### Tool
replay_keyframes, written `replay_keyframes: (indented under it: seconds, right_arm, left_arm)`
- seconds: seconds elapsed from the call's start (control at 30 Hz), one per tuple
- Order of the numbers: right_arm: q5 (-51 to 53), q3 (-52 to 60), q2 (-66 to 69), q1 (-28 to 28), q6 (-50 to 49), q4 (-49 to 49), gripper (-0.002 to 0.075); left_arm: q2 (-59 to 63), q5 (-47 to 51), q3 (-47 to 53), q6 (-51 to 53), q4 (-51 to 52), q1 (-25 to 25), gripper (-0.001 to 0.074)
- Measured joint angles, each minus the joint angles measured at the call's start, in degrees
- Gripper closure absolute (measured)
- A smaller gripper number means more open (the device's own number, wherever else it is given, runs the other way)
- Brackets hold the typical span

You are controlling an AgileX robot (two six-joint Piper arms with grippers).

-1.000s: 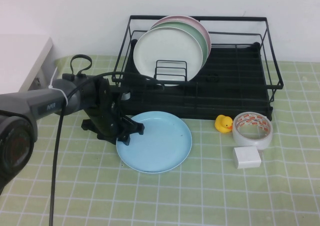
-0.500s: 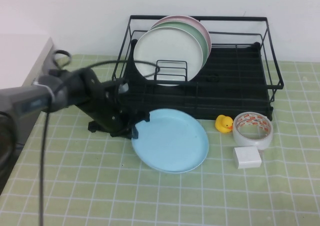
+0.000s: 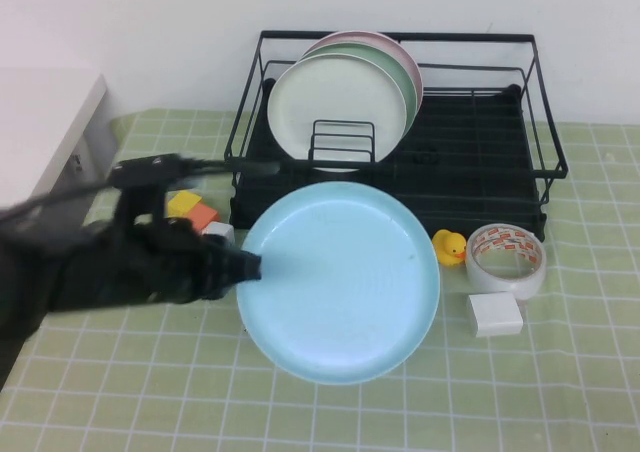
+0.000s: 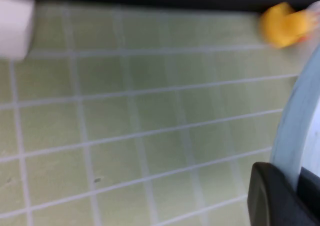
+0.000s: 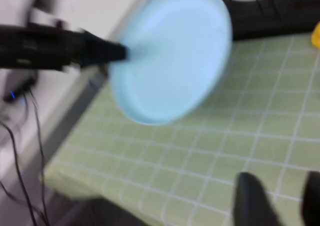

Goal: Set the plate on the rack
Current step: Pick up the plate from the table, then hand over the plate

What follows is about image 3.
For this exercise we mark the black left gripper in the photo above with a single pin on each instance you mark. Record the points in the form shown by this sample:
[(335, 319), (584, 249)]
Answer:
[(165, 267)]

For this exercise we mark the light blue plate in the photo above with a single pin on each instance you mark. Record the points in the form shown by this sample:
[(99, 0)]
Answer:
[(340, 282)]

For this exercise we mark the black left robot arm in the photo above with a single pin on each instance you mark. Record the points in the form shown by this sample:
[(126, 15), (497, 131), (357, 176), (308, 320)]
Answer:
[(35, 277)]

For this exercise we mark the white plate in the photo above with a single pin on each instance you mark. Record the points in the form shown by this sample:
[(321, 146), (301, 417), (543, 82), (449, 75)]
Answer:
[(325, 97)]

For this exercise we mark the light green plate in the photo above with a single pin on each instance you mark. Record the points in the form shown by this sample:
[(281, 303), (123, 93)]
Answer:
[(370, 54)]

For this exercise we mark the pink plate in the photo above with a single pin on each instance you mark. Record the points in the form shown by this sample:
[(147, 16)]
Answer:
[(350, 37)]

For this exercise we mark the white cube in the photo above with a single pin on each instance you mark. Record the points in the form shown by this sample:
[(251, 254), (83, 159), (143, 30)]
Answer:
[(220, 230)]

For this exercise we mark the orange cube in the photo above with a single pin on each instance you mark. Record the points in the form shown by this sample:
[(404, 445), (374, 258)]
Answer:
[(205, 217)]

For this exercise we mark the yellow cube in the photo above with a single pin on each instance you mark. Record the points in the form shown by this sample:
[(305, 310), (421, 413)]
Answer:
[(183, 203)]

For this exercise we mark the green checkered tablecloth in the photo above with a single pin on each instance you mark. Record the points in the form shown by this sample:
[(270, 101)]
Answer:
[(150, 382)]

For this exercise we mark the small metal latch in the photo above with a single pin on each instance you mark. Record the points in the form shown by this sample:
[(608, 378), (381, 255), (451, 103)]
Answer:
[(77, 162)]

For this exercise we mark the yellow rubber duck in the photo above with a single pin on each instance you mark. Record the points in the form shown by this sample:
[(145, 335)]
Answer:
[(445, 247)]

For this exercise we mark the white rectangular box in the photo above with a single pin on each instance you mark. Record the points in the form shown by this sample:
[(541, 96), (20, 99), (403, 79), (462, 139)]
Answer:
[(495, 314)]

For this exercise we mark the clear packing tape roll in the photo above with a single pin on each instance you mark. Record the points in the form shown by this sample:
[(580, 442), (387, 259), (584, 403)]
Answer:
[(500, 284)]

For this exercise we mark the white side table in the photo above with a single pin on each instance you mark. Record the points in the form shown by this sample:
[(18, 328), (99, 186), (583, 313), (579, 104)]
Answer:
[(30, 122)]

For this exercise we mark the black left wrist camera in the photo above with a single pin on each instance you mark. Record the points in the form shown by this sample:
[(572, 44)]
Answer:
[(145, 172)]

